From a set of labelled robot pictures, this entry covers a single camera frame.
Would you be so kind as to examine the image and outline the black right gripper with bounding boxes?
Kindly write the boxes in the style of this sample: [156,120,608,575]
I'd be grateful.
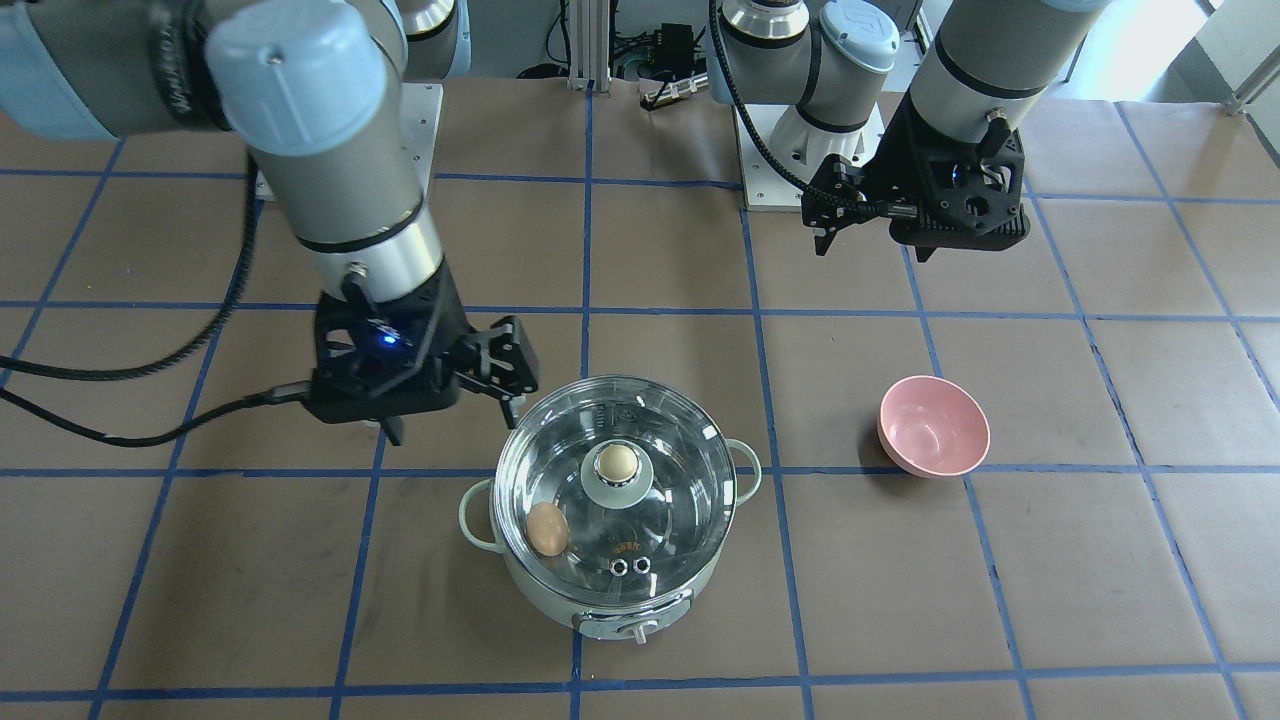
[315,263,540,447]

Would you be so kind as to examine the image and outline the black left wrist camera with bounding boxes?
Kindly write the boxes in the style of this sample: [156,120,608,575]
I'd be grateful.
[888,131,1030,252]

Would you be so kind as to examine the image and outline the brown egg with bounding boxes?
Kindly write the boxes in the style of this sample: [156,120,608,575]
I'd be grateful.
[525,502,570,557]

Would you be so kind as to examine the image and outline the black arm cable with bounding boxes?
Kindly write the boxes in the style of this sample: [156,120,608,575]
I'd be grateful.
[708,0,870,213]
[0,150,321,448]

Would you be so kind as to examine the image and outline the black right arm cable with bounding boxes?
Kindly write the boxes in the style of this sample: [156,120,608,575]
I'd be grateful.
[0,150,321,448]

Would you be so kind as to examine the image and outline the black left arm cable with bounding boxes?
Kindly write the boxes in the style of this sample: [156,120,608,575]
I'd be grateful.
[708,0,870,213]

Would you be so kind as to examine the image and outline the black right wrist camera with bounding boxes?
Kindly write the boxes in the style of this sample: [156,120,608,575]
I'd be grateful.
[302,316,461,424]

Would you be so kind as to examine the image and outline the glass pot lid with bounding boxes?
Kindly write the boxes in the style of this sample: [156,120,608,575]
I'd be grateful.
[493,375,739,601]

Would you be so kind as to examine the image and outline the pale green cooking pot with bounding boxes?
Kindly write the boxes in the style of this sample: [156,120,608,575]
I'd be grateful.
[458,375,763,646]

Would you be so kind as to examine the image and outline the pink bowl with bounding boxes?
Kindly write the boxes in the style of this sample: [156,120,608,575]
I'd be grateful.
[876,375,992,479]

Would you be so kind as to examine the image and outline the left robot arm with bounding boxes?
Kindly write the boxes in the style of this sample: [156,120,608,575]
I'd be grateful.
[707,1,1106,263]

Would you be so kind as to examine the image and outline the aluminium frame post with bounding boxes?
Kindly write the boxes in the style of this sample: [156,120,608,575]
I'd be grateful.
[566,0,612,94]

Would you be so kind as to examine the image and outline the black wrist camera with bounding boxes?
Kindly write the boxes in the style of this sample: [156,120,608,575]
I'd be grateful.
[888,131,1030,252]
[302,316,461,424]

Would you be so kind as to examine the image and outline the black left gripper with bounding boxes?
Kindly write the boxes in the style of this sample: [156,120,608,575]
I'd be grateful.
[800,95,1016,264]

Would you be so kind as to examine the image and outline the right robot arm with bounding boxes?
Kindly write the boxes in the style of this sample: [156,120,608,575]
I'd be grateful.
[3,1,539,448]

